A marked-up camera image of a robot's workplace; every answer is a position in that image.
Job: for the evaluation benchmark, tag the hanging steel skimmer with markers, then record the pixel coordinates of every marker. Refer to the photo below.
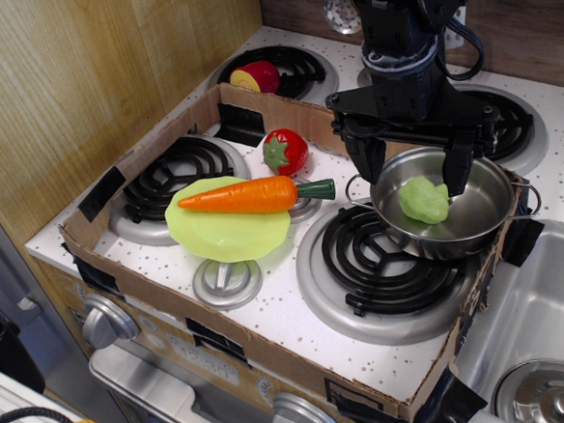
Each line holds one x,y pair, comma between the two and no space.
342,16

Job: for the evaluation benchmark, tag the orange toy carrot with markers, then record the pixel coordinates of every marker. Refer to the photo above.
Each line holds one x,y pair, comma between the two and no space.
265,195

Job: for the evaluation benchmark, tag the red toy strawberry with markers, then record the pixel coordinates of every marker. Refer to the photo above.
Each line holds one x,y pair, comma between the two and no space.
285,152

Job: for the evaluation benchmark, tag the silver oven door handle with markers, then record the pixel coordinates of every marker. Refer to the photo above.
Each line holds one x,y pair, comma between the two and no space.
160,397

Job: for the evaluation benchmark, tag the middle silver knob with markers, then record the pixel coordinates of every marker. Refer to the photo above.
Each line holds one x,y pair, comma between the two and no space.
306,204

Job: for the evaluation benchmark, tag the back left black burner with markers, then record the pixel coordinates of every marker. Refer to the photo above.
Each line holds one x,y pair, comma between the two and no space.
304,75

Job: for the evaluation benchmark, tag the back silver knob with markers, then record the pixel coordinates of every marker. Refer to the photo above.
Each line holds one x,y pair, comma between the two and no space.
364,78

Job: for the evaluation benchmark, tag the green toy lettuce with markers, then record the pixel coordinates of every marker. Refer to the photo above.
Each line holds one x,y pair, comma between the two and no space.
424,201

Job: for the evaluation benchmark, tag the light green plastic plate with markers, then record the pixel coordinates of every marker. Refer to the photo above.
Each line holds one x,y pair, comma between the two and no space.
224,237

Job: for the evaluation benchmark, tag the back right black burner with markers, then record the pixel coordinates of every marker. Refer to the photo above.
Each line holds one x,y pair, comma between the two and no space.
521,135

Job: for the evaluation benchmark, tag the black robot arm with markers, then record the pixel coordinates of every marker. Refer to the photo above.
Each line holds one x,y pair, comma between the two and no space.
406,36

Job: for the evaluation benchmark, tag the black device at left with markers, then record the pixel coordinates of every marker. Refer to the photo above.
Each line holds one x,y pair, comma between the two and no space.
15,361

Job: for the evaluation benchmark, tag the front left black burner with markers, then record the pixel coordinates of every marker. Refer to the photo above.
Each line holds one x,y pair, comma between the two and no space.
138,212

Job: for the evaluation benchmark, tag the steel toy sink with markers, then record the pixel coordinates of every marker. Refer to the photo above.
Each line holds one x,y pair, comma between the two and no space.
513,354

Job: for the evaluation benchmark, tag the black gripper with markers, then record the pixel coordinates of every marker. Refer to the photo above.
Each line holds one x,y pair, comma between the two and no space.
420,108

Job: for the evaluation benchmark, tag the red yellow toy fruit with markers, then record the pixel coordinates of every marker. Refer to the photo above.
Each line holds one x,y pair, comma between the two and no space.
261,76

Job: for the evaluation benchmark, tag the front center silver knob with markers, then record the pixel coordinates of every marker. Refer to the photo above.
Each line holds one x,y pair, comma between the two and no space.
227,286

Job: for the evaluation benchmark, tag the front right black burner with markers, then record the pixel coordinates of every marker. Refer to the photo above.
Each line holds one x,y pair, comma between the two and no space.
359,283

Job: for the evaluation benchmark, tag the left silver oven knob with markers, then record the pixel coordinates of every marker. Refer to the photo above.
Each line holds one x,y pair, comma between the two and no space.
106,322

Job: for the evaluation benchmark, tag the black burner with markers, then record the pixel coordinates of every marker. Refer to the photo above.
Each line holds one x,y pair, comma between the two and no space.
521,135
304,75
138,212
359,283

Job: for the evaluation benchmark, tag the small steel pot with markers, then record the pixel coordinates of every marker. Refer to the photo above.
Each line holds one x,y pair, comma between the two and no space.
492,197

